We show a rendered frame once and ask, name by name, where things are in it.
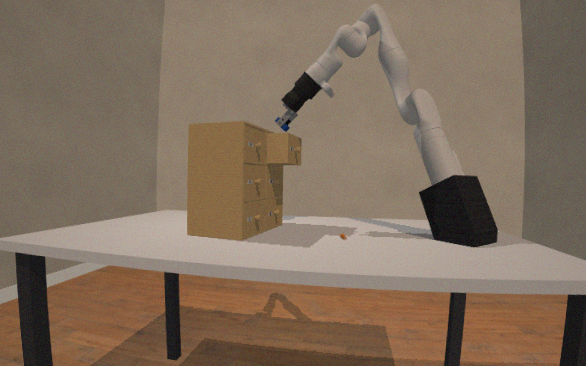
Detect brown wooden drawer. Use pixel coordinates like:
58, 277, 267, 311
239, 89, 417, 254
243, 200, 265, 238
243, 164, 266, 199
266, 197, 282, 229
266, 167, 283, 197
267, 133, 302, 165
244, 125, 266, 163

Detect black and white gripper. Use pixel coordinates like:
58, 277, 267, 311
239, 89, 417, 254
276, 62, 335, 127

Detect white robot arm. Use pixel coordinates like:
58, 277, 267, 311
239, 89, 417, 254
317, 4, 464, 185

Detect small tan wooden chest of drawers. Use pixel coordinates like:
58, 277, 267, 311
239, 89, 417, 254
187, 121, 283, 241

